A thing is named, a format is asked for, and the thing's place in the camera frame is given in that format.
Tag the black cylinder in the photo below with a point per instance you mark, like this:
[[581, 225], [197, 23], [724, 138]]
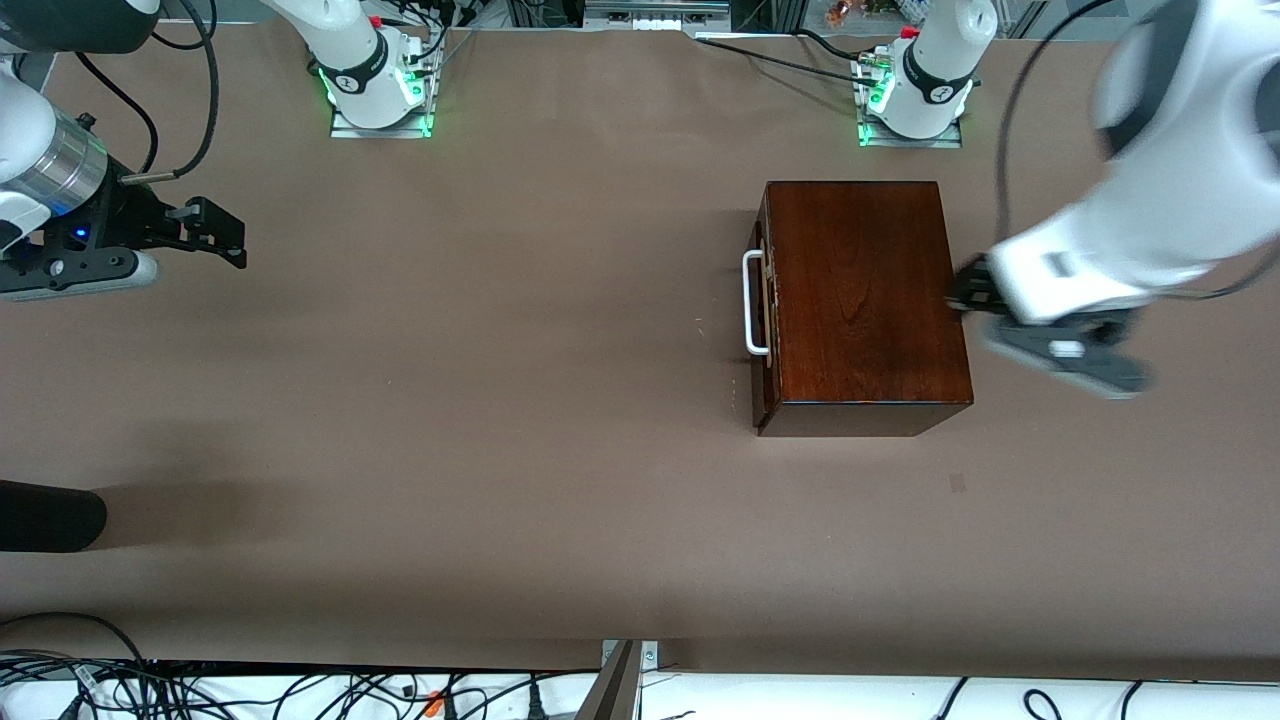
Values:
[[50, 515]]

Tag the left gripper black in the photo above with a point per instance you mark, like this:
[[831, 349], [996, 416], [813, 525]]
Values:
[[972, 287]]

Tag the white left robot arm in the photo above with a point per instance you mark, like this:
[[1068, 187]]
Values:
[[1190, 170]]

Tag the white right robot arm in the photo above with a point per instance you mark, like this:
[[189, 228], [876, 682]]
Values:
[[20, 120]]

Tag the metal bracket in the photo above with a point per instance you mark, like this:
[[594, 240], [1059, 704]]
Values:
[[615, 690]]

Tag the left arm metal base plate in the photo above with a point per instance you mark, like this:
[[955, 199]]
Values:
[[870, 138]]

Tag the grey device with sockets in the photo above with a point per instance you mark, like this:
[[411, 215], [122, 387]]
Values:
[[650, 10]]

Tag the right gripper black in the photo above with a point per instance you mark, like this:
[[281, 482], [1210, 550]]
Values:
[[122, 221]]

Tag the dark wooden drawer cabinet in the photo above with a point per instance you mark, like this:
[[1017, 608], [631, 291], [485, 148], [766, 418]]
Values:
[[860, 300]]

